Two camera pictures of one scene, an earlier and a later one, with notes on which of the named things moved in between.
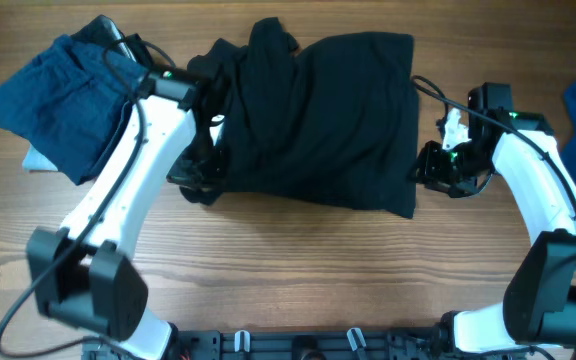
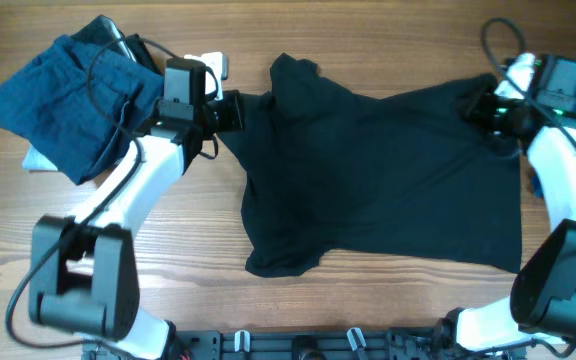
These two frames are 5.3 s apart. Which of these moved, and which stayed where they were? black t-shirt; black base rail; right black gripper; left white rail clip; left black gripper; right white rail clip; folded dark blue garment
Moved: left black gripper; black t-shirt; right black gripper
Stayed: black base rail; right white rail clip; left white rail clip; folded dark blue garment
